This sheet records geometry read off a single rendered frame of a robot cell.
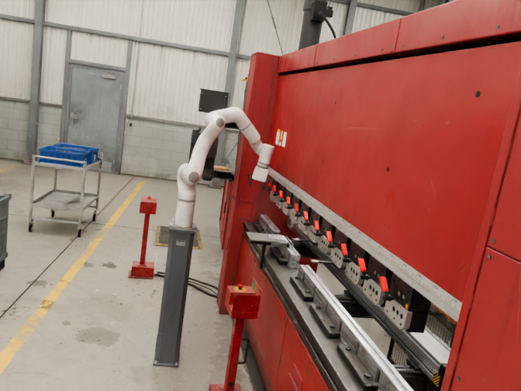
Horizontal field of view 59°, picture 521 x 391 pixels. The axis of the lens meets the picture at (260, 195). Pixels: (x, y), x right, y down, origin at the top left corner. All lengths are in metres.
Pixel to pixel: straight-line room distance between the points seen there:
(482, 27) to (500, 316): 0.87
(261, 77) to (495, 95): 2.68
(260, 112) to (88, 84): 6.93
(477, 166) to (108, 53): 9.45
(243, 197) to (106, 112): 6.76
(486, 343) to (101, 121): 9.79
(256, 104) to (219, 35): 6.46
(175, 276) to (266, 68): 1.83
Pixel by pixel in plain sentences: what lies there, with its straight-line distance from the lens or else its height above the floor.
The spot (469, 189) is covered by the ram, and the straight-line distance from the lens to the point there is 1.50.
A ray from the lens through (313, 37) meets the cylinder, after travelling 3.72.
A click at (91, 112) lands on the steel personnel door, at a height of 1.22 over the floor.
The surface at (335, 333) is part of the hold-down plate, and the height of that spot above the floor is 0.90.
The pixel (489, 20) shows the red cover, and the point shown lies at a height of 2.21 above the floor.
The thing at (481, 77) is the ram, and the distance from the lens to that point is 1.55.
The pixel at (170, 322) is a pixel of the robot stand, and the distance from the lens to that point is 3.37.
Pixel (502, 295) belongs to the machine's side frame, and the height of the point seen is 1.58.
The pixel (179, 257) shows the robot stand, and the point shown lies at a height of 0.81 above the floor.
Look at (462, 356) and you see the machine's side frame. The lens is 1.16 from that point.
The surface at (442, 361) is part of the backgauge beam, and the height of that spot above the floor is 0.98.
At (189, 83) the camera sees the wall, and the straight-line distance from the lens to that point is 10.23.
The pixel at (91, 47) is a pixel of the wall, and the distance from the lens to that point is 10.53.
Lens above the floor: 1.87
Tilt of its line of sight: 11 degrees down
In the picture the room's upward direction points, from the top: 9 degrees clockwise
